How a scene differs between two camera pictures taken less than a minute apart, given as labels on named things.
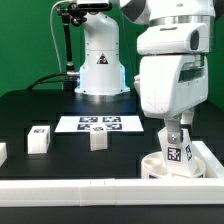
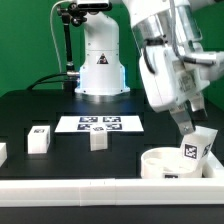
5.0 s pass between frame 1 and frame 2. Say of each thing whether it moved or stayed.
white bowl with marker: stayed
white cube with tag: moved
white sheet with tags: stayed
